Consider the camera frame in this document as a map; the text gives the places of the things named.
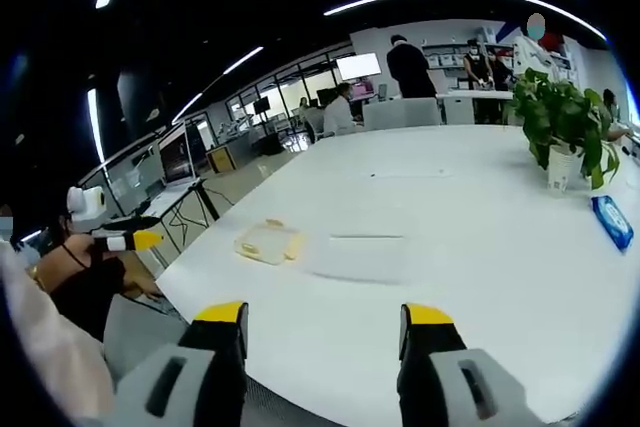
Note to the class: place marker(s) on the bright wall screen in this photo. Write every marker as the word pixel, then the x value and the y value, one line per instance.
pixel 358 67

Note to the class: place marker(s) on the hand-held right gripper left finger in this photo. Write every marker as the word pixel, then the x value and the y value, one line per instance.
pixel 220 372

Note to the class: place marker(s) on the white chair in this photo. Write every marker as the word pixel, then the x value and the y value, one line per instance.
pixel 459 109

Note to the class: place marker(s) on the green potted plant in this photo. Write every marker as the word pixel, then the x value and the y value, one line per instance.
pixel 560 107

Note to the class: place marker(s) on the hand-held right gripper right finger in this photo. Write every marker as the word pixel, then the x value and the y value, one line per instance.
pixel 425 372

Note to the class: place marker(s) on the silver computer monitor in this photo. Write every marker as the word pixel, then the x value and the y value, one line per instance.
pixel 176 157

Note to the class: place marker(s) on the short ceiling light strip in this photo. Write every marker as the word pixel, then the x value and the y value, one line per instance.
pixel 187 107
pixel 243 59
pixel 95 122

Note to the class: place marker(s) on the white plant pot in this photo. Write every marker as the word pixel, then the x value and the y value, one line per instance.
pixel 564 169

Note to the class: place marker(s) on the wooden crate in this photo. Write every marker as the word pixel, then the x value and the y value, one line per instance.
pixel 218 158

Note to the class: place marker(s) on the grey chair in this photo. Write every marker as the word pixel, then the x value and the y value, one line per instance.
pixel 402 113
pixel 137 332

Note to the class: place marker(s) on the white desk black legs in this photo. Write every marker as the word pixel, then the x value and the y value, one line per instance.
pixel 175 202

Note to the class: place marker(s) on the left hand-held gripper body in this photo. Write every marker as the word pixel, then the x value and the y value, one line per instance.
pixel 87 209

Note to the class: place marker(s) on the clear plastic sheet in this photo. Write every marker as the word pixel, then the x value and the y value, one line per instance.
pixel 367 257

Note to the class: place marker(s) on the blue wet wipes packet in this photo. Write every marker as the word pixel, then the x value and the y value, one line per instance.
pixel 612 222

